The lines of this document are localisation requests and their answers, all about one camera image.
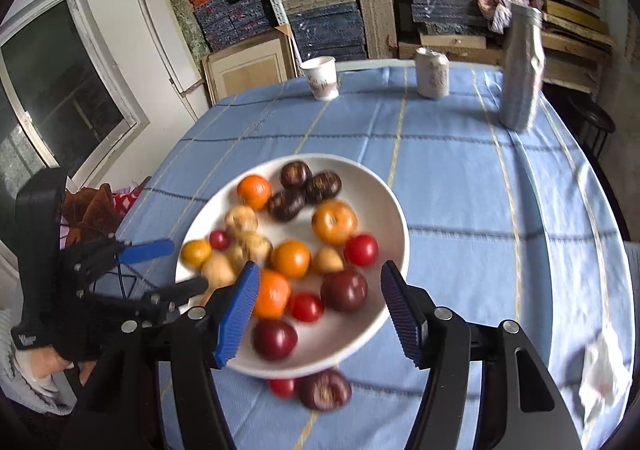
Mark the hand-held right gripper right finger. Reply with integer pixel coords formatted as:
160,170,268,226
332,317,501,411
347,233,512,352
380,259,586,450

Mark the yellow loquat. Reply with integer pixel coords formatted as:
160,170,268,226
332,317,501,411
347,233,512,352
180,239,213,269

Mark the small orange mandarin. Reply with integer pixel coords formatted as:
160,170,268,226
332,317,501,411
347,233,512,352
236,174,273,211

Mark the white plate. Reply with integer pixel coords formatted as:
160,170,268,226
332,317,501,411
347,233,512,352
174,153,411,379

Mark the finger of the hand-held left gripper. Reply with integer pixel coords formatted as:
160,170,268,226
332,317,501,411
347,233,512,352
60,236,176,281
77,275,210,335

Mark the person's left hand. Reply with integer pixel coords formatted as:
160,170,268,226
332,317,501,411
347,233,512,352
12,346,83,398

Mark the person's left forearm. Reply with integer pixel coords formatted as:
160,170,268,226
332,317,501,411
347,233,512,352
0,307,73,415

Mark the orange persimmon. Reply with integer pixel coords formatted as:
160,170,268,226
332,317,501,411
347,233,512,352
311,199,359,246

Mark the stack of wooden boxes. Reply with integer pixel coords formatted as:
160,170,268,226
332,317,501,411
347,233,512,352
542,0,616,96

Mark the large orange mandarin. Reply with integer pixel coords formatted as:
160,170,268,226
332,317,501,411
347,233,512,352
252,269,292,321

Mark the green marbled panel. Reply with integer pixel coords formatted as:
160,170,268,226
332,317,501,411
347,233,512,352
162,0,208,56

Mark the white flat board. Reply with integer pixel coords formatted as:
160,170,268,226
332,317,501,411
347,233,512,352
136,0,201,123

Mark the tan sapodilla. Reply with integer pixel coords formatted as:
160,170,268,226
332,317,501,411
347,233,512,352
223,205,260,238
237,232,274,263
311,246,345,275

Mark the white drink can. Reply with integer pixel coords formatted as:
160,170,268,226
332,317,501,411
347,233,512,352
415,47,451,100

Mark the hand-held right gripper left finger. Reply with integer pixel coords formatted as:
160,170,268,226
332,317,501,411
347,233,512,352
65,260,262,450

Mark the black stool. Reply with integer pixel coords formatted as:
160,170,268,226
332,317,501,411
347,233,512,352
567,95,616,166

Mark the dark red plum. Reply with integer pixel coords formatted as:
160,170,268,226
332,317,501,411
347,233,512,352
320,269,369,313
251,317,299,362

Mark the tan woven upright box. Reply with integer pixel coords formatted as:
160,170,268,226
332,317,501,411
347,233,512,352
359,0,398,60

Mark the stack of grey blue boxes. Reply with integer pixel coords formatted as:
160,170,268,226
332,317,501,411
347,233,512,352
282,0,368,64

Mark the brown cloth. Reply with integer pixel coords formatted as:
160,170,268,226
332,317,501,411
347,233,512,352
60,177,151,251

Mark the stack of blue red boxes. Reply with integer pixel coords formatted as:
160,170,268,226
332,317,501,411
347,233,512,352
190,0,276,51

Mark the red patterned cloth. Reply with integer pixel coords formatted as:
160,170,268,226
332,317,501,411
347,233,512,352
112,185,143,211

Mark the dark window white frame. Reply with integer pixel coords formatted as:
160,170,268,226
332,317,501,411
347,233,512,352
0,0,151,191

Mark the white paper cup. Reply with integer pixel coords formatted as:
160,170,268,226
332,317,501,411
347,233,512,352
299,56,340,102

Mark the glossy orange tomato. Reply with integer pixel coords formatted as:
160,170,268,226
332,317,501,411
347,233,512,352
270,240,312,279

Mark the framed wooden panel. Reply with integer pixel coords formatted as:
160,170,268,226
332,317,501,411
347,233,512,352
201,28,299,106

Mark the pink cloth bundle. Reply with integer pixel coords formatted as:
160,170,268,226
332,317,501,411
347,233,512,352
474,0,543,34

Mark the yellow spotted pear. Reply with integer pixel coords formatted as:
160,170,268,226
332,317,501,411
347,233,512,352
200,253,237,293

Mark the stack of blue tan boxes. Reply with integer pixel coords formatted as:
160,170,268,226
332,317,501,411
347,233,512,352
397,0,506,66

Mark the crumpled white tissue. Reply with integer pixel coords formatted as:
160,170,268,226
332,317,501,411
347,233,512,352
579,327,633,423

